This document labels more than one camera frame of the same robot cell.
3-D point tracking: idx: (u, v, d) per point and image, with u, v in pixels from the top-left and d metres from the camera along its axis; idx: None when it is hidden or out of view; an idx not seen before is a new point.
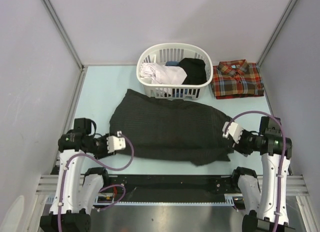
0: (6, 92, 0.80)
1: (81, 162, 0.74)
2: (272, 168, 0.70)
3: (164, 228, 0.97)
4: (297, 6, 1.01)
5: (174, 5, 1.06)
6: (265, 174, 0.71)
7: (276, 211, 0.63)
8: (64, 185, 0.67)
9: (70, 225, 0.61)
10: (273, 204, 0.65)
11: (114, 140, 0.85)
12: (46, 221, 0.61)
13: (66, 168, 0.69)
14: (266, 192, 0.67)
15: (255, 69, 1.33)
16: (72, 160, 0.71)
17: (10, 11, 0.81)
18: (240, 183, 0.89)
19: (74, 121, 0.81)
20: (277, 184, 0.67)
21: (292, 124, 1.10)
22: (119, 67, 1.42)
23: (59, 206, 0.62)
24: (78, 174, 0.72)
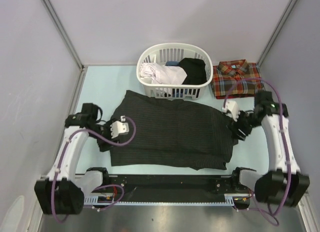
0: (6, 92, 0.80)
1: (84, 138, 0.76)
2: (274, 126, 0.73)
3: (164, 228, 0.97)
4: (297, 6, 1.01)
5: (174, 5, 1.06)
6: (269, 134, 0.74)
7: (285, 161, 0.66)
8: (65, 154, 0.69)
9: (64, 191, 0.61)
10: (282, 156, 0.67)
11: (117, 125, 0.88)
12: (40, 187, 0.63)
13: (68, 139, 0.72)
14: (274, 148, 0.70)
15: (255, 70, 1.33)
16: (74, 134, 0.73)
17: (10, 12, 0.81)
18: (241, 175, 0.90)
19: (83, 105, 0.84)
20: (282, 138, 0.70)
21: (291, 124, 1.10)
22: (119, 67, 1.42)
23: (56, 172, 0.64)
24: (78, 148, 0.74)
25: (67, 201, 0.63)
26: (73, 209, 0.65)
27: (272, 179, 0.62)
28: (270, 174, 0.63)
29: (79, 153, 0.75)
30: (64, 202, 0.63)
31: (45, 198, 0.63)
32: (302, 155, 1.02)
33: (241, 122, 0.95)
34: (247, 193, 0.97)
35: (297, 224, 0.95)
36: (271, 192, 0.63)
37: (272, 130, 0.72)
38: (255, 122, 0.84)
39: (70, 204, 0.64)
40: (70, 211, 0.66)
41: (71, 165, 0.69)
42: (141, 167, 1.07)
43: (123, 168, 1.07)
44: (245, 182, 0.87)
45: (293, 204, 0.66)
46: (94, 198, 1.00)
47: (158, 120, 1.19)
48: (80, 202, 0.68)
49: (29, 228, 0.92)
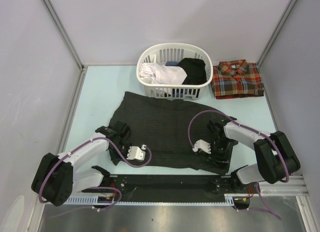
0: (6, 92, 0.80)
1: (103, 145, 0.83)
2: (234, 126, 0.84)
3: (164, 228, 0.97)
4: (297, 5, 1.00)
5: (174, 5, 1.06)
6: (236, 134, 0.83)
7: (258, 133, 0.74)
8: (82, 146, 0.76)
9: (61, 174, 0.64)
10: (254, 133, 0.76)
11: (137, 150, 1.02)
12: (50, 157, 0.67)
13: (92, 138, 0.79)
14: (244, 136, 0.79)
15: (255, 69, 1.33)
16: (98, 139, 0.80)
17: (10, 12, 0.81)
18: (240, 175, 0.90)
19: (117, 121, 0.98)
20: (245, 126, 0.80)
21: (291, 124, 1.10)
22: (118, 67, 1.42)
23: (67, 155, 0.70)
24: (93, 151, 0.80)
25: (57, 185, 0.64)
26: (55, 197, 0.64)
27: (260, 147, 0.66)
28: (256, 146, 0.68)
29: (91, 154, 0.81)
30: (54, 184, 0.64)
31: (43, 171, 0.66)
32: (301, 156, 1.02)
33: (214, 150, 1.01)
34: (247, 193, 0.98)
35: (297, 224, 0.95)
36: (268, 160, 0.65)
37: (232, 127, 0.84)
38: (224, 142, 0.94)
39: (57, 190, 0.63)
40: (50, 200, 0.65)
41: (80, 158, 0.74)
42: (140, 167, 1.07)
43: (123, 168, 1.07)
44: (247, 178, 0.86)
45: (299, 167, 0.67)
46: (94, 198, 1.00)
47: (158, 120, 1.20)
48: (65, 196, 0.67)
49: (29, 228, 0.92)
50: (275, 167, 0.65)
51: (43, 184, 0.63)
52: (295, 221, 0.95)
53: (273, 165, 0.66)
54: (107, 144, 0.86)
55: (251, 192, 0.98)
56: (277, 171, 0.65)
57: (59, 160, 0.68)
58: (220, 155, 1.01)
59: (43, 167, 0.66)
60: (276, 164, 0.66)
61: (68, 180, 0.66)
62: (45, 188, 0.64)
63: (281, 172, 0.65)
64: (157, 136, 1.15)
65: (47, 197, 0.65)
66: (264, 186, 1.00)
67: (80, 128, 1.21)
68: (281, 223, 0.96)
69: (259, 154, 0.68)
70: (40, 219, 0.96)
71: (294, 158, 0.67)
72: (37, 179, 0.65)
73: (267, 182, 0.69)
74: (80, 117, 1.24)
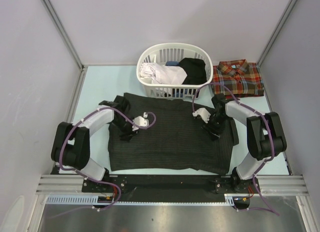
0: (6, 92, 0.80)
1: (108, 116, 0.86)
2: (233, 105, 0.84)
3: (164, 228, 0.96)
4: (297, 6, 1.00)
5: (174, 5, 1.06)
6: (235, 113, 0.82)
7: (255, 112, 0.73)
8: (92, 115, 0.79)
9: (81, 135, 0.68)
10: (250, 111, 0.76)
11: (140, 119, 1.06)
12: (64, 124, 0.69)
13: (99, 108, 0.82)
14: (243, 114, 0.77)
15: (255, 69, 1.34)
16: (103, 109, 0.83)
17: (10, 12, 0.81)
18: (238, 170, 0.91)
19: (116, 96, 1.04)
20: (241, 105, 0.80)
21: (291, 124, 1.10)
22: (118, 67, 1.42)
23: (81, 120, 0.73)
24: (102, 120, 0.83)
25: (77, 149, 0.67)
26: (76, 162, 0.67)
27: (251, 122, 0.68)
28: (248, 121, 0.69)
29: (100, 124, 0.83)
30: (74, 148, 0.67)
31: (61, 137, 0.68)
32: (301, 156, 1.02)
33: (211, 122, 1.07)
34: (247, 193, 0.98)
35: (297, 224, 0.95)
36: (256, 135, 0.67)
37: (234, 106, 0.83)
38: (221, 118, 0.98)
39: (79, 153, 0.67)
40: (71, 165, 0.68)
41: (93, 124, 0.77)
42: (141, 167, 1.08)
43: (124, 168, 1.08)
44: (245, 171, 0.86)
45: (285, 147, 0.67)
46: (94, 198, 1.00)
47: (158, 120, 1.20)
48: (84, 161, 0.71)
49: (29, 228, 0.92)
50: (261, 143, 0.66)
51: (63, 149, 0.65)
52: (295, 221, 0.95)
53: (260, 140, 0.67)
54: (113, 115, 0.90)
55: (251, 192, 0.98)
56: (262, 147, 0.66)
57: (74, 126, 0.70)
58: (215, 127, 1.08)
59: (59, 135, 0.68)
60: (263, 141, 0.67)
61: (85, 143, 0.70)
62: (65, 154, 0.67)
63: (266, 149, 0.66)
64: (157, 136, 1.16)
65: (68, 163, 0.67)
66: (265, 186, 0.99)
67: None
68: (281, 223, 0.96)
69: (249, 129, 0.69)
70: (39, 219, 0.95)
71: (283, 137, 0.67)
72: (55, 147, 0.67)
73: (252, 156, 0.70)
74: (80, 117, 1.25)
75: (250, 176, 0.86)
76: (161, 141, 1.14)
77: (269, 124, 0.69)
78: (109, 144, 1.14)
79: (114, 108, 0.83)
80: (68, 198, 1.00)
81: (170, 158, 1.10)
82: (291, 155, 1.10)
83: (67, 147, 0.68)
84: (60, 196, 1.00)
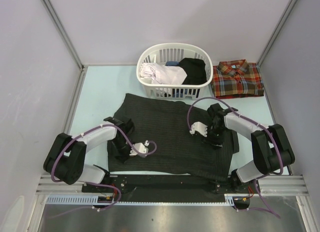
0: (6, 92, 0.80)
1: (111, 134, 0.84)
2: (235, 117, 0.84)
3: (164, 228, 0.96)
4: (297, 6, 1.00)
5: (174, 5, 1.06)
6: (237, 125, 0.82)
7: (257, 126, 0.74)
8: (94, 130, 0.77)
9: (75, 150, 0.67)
10: (252, 124, 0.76)
11: (141, 145, 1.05)
12: (62, 137, 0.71)
13: (102, 124, 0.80)
14: (245, 127, 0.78)
15: (255, 69, 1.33)
16: (107, 126, 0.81)
17: (10, 12, 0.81)
18: (239, 172, 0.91)
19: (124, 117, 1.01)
20: (244, 118, 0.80)
21: (291, 124, 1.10)
22: (118, 67, 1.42)
23: (80, 134, 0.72)
24: (103, 136, 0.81)
25: (69, 163, 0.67)
26: (67, 176, 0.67)
27: (257, 137, 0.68)
28: (253, 137, 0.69)
29: (101, 140, 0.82)
30: (67, 162, 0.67)
31: (57, 149, 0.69)
32: (301, 156, 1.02)
33: (210, 134, 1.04)
34: (247, 193, 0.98)
35: (297, 224, 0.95)
36: (264, 150, 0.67)
37: (233, 119, 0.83)
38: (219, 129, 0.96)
39: (70, 168, 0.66)
40: (62, 179, 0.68)
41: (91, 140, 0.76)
42: (141, 167, 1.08)
43: (124, 168, 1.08)
44: (246, 175, 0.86)
45: (293, 160, 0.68)
46: (94, 198, 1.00)
47: (158, 121, 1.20)
48: (76, 175, 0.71)
49: (29, 228, 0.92)
50: (270, 158, 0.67)
51: (56, 162, 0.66)
52: (295, 221, 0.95)
53: (268, 155, 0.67)
54: (115, 134, 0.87)
55: (251, 192, 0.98)
56: (271, 162, 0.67)
57: (72, 139, 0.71)
58: (215, 139, 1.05)
59: (56, 146, 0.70)
60: (271, 156, 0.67)
61: (80, 158, 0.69)
62: (58, 166, 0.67)
63: (275, 164, 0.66)
64: (157, 137, 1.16)
65: (58, 175, 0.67)
66: (265, 186, 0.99)
67: (80, 128, 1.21)
68: (281, 223, 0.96)
69: (255, 145, 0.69)
70: (39, 219, 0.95)
71: (290, 150, 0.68)
72: (50, 157, 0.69)
73: (260, 171, 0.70)
74: (80, 117, 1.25)
75: (252, 179, 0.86)
76: (161, 142, 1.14)
77: (275, 137, 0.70)
78: (109, 144, 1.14)
79: (118, 128, 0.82)
80: (68, 198, 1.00)
81: (170, 159, 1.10)
82: None
83: (61, 160, 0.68)
84: (60, 196, 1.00)
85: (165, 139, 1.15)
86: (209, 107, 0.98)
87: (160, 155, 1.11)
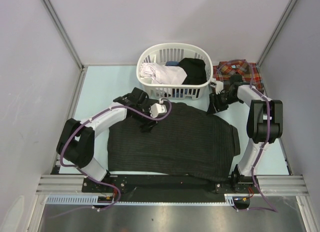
0: (6, 92, 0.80)
1: (121, 114, 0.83)
2: (246, 88, 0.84)
3: (164, 228, 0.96)
4: (297, 6, 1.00)
5: (174, 5, 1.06)
6: (246, 96, 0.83)
7: (262, 96, 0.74)
8: (102, 114, 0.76)
9: (85, 134, 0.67)
10: (258, 96, 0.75)
11: (157, 106, 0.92)
12: (71, 121, 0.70)
13: (111, 107, 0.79)
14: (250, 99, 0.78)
15: (255, 70, 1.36)
16: (116, 108, 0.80)
17: (10, 12, 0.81)
18: (240, 167, 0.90)
19: (133, 89, 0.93)
20: (253, 90, 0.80)
21: (291, 123, 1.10)
22: (117, 67, 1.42)
23: (88, 120, 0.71)
24: (112, 119, 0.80)
25: (79, 148, 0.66)
26: (78, 160, 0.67)
27: (254, 104, 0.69)
28: (251, 104, 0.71)
29: (110, 122, 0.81)
30: (77, 147, 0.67)
31: (67, 133, 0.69)
32: (302, 155, 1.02)
33: (216, 98, 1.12)
34: (247, 193, 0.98)
35: (297, 224, 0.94)
36: (255, 117, 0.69)
37: (245, 89, 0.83)
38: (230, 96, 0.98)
39: (80, 153, 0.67)
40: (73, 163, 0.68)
41: (101, 123, 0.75)
42: (141, 166, 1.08)
43: (124, 168, 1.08)
44: (243, 165, 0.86)
45: (281, 133, 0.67)
46: (94, 198, 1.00)
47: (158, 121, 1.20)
48: (86, 159, 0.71)
49: (29, 228, 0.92)
50: (258, 125, 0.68)
51: (66, 146, 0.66)
52: (295, 221, 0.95)
53: (257, 121, 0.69)
54: (126, 113, 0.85)
55: (251, 192, 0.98)
56: (258, 128, 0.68)
57: (81, 124, 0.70)
58: (220, 104, 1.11)
59: (67, 130, 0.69)
60: (260, 124, 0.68)
61: (89, 144, 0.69)
62: (68, 150, 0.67)
63: (261, 130, 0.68)
64: (157, 137, 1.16)
65: (70, 159, 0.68)
66: (265, 186, 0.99)
67: None
68: (282, 223, 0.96)
69: (250, 110, 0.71)
70: (39, 219, 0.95)
71: (280, 124, 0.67)
72: (61, 142, 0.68)
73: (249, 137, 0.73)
74: (80, 117, 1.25)
75: (252, 172, 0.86)
76: (161, 142, 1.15)
77: (271, 110, 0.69)
78: (109, 144, 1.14)
79: (128, 108, 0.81)
80: (68, 198, 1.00)
81: (170, 159, 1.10)
82: (291, 156, 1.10)
83: (72, 144, 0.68)
84: (60, 196, 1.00)
85: (165, 139, 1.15)
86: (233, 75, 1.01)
87: (160, 154, 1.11)
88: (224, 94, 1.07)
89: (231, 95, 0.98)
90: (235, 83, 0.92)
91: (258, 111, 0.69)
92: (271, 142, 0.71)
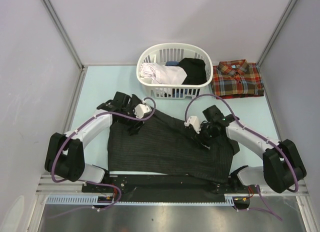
0: (6, 92, 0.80)
1: (107, 121, 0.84)
2: (237, 129, 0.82)
3: (164, 228, 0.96)
4: (297, 6, 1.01)
5: (174, 5, 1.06)
6: (241, 138, 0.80)
7: (267, 141, 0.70)
8: (87, 123, 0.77)
9: (73, 146, 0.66)
10: (261, 140, 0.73)
11: (141, 106, 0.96)
12: (55, 138, 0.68)
13: (95, 115, 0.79)
14: (253, 143, 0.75)
15: (255, 70, 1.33)
16: (101, 115, 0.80)
17: (10, 13, 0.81)
18: (241, 178, 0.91)
19: (116, 93, 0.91)
20: (250, 131, 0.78)
21: (292, 124, 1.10)
22: (117, 67, 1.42)
23: (74, 132, 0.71)
24: (98, 127, 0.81)
25: (69, 162, 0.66)
26: (70, 174, 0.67)
27: (271, 158, 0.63)
28: (265, 157, 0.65)
29: (96, 131, 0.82)
30: (67, 161, 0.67)
31: (53, 150, 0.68)
32: (302, 156, 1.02)
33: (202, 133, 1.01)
34: (247, 193, 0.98)
35: (297, 224, 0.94)
36: (277, 170, 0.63)
37: (237, 131, 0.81)
38: (215, 132, 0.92)
39: (71, 166, 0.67)
40: (65, 177, 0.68)
41: (87, 133, 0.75)
42: (141, 166, 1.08)
43: (124, 168, 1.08)
44: (248, 180, 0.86)
45: (305, 174, 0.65)
46: (94, 198, 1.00)
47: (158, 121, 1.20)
48: (78, 172, 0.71)
49: (29, 228, 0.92)
50: (283, 177, 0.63)
51: (55, 163, 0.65)
52: (295, 221, 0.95)
53: (281, 174, 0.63)
54: (111, 118, 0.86)
55: (251, 192, 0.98)
56: (284, 180, 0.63)
57: (67, 138, 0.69)
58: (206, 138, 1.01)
59: (52, 146, 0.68)
60: (284, 174, 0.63)
61: (80, 155, 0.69)
62: (58, 166, 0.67)
63: (288, 181, 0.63)
64: (157, 137, 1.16)
65: (61, 174, 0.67)
66: (265, 186, 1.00)
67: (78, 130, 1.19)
68: (281, 223, 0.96)
69: (267, 164, 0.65)
70: (39, 219, 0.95)
71: (302, 166, 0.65)
72: (49, 159, 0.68)
73: (273, 190, 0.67)
74: (80, 117, 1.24)
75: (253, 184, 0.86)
76: (161, 142, 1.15)
77: (285, 153, 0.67)
78: (109, 144, 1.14)
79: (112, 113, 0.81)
80: (68, 198, 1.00)
81: (170, 159, 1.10)
82: None
83: (61, 159, 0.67)
84: (60, 196, 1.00)
85: (165, 140, 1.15)
86: (205, 110, 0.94)
87: (160, 155, 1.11)
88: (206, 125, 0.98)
89: (215, 132, 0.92)
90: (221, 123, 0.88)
91: (278, 164, 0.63)
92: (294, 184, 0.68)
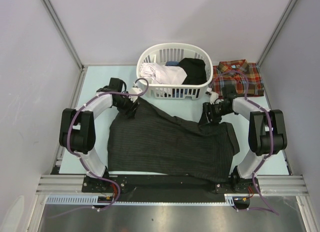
0: (6, 92, 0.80)
1: (107, 100, 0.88)
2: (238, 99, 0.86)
3: (164, 228, 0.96)
4: (297, 6, 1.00)
5: (174, 5, 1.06)
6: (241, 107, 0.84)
7: (259, 108, 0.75)
8: (93, 100, 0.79)
9: (85, 116, 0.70)
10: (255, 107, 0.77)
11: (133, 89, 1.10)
12: (67, 111, 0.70)
13: (97, 94, 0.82)
14: (246, 109, 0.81)
15: (255, 70, 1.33)
16: (102, 95, 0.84)
17: (9, 13, 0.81)
18: (239, 168, 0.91)
19: (110, 79, 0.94)
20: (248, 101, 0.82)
21: (292, 123, 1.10)
22: (117, 67, 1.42)
23: (83, 106, 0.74)
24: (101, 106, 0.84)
25: (83, 132, 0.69)
26: (84, 145, 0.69)
27: (254, 116, 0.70)
28: (251, 116, 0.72)
29: (100, 109, 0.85)
30: (81, 132, 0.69)
31: (66, 124, 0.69)
32: (302, 156, 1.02)
33: (211, 108, 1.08)
34: (247, 193, 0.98)
35: (297, 224, 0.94)
36: (255, 129, 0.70)
37: (240, 101, 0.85)
38: (225, 107, 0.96)
39: (85, 136, 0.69)
40: (80, 149, 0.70)
41: (95, 108, 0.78)
42: (141, 166, 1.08)
43: (124, 168, 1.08)
44: (245, 170, 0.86)
45: (285, 145, 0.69)
46: (94, 198, 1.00)
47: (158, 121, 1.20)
48: (91, 146, 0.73)
49: (29, 228, 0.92)
50: (262, 138, 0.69)
51: (69, 134, 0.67)
52: (295, 221, 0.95)
53: (260, 135, 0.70)
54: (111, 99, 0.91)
55: (251, 192, 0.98)
56: (262, 142, 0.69)
57: (77, 111, 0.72)
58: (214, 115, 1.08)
59: (64, 120, 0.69)
60: (263, 137, 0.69)
61: (91, 127, 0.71)
62: (73, 138, 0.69)
63: (265, 144, 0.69)
64: (157, 137, 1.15)
65: (77, 147, 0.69)
66: (265, 186, 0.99)
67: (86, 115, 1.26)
68: (282, 223, 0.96)
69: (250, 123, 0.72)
70: (39, 219, 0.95)
71: (284, 135, 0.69)
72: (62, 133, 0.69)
73: (251, 150, 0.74)
74: None
75: (251, 175, 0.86)
76: (161, 142, 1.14)
77: (272, 120, 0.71)
78: (109, 144, 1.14)
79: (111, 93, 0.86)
80: (68, 198, 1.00)
81: (170, 159, 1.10)
82: (291, 156, 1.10)
83: (74, 132, 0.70)
84: (60, 196, 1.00)
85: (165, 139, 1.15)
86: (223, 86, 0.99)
87: (160, 154, 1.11)
88: (217, 104, 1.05)
89: (226, 108, 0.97)
90: (230, 97, 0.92)
91: (258, 124, 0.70)
92: (274, 154, 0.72)
